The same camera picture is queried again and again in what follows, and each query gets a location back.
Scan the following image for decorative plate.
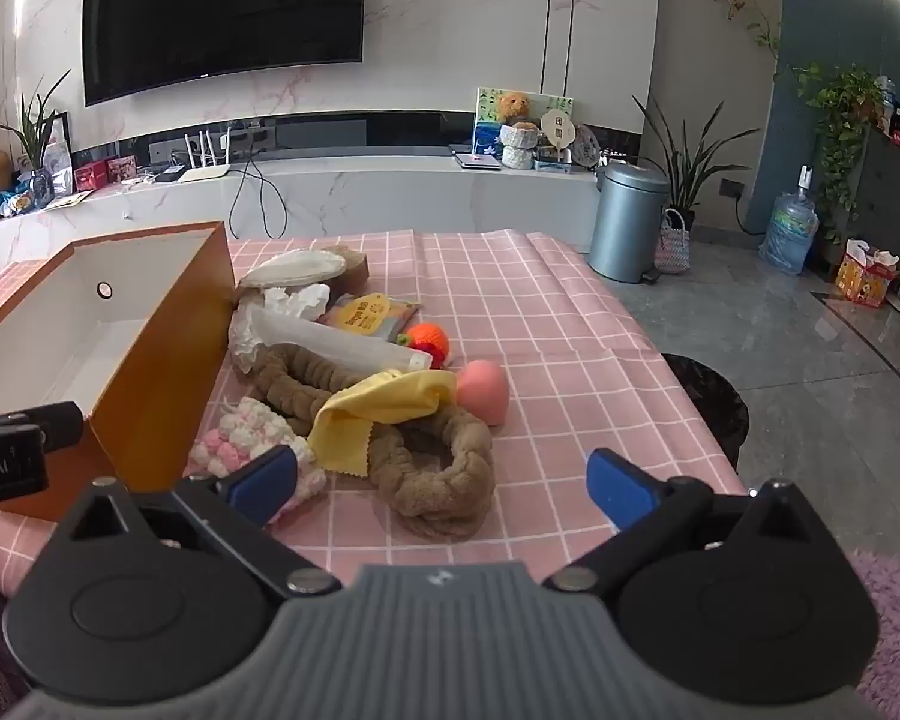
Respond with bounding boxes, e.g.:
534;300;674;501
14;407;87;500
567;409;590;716
570;124;602;167

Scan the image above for orange cardboard box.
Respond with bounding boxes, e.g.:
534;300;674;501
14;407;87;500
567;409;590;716
0;221;236;524

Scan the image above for white router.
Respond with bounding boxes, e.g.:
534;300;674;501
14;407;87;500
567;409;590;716
178;130;233;183

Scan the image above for yellow cloth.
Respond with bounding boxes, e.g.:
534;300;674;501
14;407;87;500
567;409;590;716
309;369;459;476

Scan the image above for green painted picture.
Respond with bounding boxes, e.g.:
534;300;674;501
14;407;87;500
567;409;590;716
473;85;575;160

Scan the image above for blue water bottle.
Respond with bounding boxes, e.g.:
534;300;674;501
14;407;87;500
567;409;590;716
758;164;821;276

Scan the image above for woven basket bag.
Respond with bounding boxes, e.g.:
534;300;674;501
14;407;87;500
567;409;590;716
653;208;692;275

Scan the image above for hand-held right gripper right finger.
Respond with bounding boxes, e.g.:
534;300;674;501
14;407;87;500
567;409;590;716
541;447;827;594

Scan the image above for round paper fan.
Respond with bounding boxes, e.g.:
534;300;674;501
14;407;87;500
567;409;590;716
539;108;578;167

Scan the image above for red boxes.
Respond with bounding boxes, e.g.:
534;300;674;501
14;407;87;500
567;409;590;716
74;153;140;193

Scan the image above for silver pedal trash can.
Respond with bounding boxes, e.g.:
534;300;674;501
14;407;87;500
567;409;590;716
588;162;671;285

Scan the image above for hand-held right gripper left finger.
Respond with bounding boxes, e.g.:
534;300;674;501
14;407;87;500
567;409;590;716
60;444;344;600

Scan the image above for brown teddy bear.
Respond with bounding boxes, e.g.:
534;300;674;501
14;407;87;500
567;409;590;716
494;90;534;125

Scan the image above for green plant in vase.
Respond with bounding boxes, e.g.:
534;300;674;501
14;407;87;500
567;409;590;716
0;70;73;200

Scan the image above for black wall television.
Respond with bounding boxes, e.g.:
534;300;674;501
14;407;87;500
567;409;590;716
82;0;368;108

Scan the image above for long-leaf potted plant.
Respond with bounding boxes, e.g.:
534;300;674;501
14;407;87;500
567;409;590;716
633;93;752;232

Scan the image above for white plastic bag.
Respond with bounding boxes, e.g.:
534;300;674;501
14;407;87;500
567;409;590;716
227;283;434;377

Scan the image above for pink checked tablecloth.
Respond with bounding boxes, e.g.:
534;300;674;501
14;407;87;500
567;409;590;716
0;229;748;616

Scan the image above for pink white knitted scrunchie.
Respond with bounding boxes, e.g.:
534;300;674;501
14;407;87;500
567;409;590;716
189;395;328;524

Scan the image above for cream oval pad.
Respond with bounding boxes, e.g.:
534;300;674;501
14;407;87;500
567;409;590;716
238;249;347;291

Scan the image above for orange gift box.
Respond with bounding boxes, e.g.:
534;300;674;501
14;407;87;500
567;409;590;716
833;238;900;309

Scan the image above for brown flower-shaped loofah pad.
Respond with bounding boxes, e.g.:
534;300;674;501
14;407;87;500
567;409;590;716
322;244;371;294

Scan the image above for yellow label packet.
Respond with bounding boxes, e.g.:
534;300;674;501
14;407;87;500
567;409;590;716
318;291;422;339

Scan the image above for purple shaggy rug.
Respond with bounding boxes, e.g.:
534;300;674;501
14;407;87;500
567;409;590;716
844;546;900;720

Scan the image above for brown plush headband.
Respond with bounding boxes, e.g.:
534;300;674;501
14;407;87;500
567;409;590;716
250;343;380;437
366;400;497;541

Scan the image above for dark grey cabinet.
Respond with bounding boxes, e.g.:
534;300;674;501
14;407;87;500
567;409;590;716
825;123;900;297

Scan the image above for white marble media cabinet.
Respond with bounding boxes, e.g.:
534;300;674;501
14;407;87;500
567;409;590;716
0;146;602;286

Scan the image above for green pothos plant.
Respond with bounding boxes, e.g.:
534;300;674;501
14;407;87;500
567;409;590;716
793;63;887;242

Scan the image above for black cable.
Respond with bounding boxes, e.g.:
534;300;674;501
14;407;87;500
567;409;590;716
228;144;287;238

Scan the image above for orange knitted ball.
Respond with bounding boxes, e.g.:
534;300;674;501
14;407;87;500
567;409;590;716
397;322;452;371

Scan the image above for blue snack bags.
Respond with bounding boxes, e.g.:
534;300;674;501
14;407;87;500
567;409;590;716
0;175;55;216

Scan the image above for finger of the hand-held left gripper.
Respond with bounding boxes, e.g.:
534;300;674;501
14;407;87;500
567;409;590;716
0;400;86;455

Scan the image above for pink peach toy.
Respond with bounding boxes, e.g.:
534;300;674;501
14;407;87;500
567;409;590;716
453;360;511;429

